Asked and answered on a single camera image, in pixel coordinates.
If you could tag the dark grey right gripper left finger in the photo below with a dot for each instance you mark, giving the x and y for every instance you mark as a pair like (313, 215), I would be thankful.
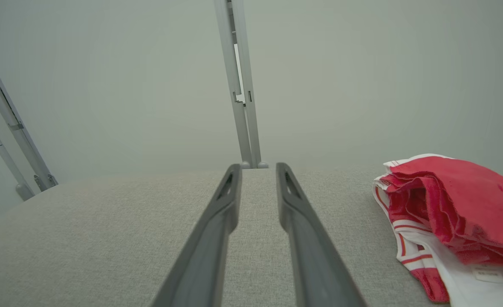
(209, 256)

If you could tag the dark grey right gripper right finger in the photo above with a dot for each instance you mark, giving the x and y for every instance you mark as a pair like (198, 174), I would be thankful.
(315, 264)

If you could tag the red white printed T-shirt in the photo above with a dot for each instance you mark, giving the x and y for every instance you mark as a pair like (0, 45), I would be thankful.
(469, 200)

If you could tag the grey partition post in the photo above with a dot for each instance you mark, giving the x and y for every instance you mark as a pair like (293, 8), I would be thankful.
(247, 140)
(17, 133)
(23, 192)

